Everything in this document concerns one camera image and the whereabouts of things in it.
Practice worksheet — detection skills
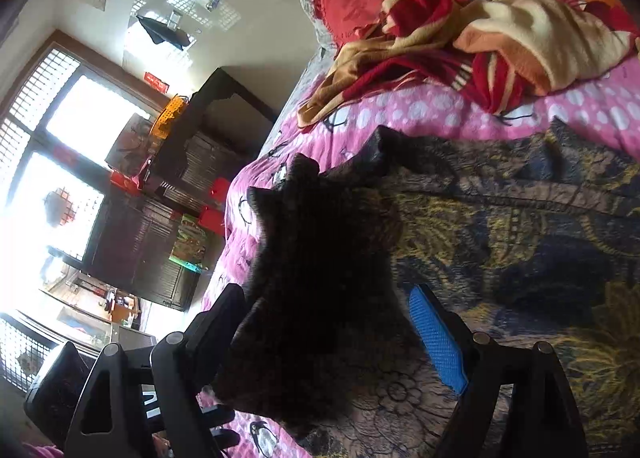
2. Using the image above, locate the red box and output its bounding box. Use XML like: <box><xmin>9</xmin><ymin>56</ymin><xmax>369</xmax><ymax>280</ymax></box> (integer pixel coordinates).
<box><xmin>209</xmin><ymin>177</ymin><xmax>232</xmax><ymax>204</ymax></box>
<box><xmin>199</xmin><ymin>207</ymin><xmax>226</xmax><ymax>238</ymax></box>

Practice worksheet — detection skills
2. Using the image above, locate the window with wooden frame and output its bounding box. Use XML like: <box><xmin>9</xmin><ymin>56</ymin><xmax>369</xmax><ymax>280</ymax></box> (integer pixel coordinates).
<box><xmin>0</xmin><ymin>33</ymin><xmax>166</xmax><ymax>264</ymax></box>

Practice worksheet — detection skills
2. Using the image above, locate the cluttered desk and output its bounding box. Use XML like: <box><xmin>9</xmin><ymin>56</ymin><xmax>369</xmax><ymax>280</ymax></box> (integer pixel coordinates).
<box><xmin>40</xmin><ymin>268</ymin><xmax>156</xmax><ymax>354</ymax></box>

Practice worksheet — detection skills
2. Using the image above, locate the colourful picture box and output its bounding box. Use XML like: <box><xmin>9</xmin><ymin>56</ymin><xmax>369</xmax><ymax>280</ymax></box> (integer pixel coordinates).
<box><xmin>169</xmin><ymin>215</ymin><xmax>208</xmax><ymax>271</ymax></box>

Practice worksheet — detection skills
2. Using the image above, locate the pink printed bedsheet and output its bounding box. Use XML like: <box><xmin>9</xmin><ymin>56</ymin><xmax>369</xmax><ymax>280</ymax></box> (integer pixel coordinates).
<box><xmin>197</xmin><ymin>55</ymin><xmax>640</xmax><ymax>458</ymax></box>

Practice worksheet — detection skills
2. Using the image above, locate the orange plastic basket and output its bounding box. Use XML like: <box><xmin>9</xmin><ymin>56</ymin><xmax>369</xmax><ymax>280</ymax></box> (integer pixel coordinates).
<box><xmin>150</xmin><ymin>94</ymin><xmax>190</xmax><ymax>139</ymax></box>

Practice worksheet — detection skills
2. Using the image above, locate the red and orange fleece blanket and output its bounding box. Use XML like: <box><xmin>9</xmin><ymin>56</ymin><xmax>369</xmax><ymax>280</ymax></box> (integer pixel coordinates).
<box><xmin>297</xmin><ymin>0</ymin><xmax>638</xmax><ymax>129</ymax></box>

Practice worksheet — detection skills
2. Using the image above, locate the brown paper bag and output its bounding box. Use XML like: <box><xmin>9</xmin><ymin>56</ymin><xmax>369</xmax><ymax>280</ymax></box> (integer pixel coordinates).
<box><xmin>105</xmin><ymin>113</ymin><xmax>156</xmax><ymax>174</ymax></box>

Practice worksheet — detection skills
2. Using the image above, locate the dark cloth on wall hook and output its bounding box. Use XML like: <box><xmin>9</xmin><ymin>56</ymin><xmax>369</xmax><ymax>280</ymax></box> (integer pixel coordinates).
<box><xmin>136</xmin><ymin>14</ymin><xmax>193</xmax><ymax>50</ymax></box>

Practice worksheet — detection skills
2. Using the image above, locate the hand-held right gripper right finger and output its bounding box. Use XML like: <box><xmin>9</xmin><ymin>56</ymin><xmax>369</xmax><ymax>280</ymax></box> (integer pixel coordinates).
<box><xmin>407</xmin><ymin>284</ymin><xmax>591</xmax><ymax>458</ymax></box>

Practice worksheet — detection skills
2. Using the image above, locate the dark floral patterned garment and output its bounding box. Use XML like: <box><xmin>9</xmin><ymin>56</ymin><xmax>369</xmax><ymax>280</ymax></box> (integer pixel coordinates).
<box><xmin>212</xmin><ymin>125</ymin><xmax>640</xmax><ymax>458</ymax></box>

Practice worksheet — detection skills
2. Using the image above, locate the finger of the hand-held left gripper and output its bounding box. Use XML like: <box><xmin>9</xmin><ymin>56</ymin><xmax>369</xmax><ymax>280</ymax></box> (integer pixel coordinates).
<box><xmin>207</xmin><ymin>428</ymin><xmax>241</xmax><ymax>451</ymax></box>
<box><xmin>197</xmin><ymin>403</ymin><xmax>236</xmax><ymax>426</ymax></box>

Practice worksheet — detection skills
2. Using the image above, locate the dark wooden bookshelf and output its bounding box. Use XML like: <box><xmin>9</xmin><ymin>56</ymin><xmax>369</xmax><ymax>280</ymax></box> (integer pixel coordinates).
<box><xmin>82</xmin><ymin>67</ymin><xmax>278</xmax><ymax>313</ymax></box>

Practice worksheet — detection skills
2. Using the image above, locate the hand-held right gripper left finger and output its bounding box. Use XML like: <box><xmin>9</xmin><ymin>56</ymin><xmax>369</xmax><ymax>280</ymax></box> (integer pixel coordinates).
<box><xmin>64</xmin><ymin>283</ymin><xmax>247</xmax><ymax>458</ymax></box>

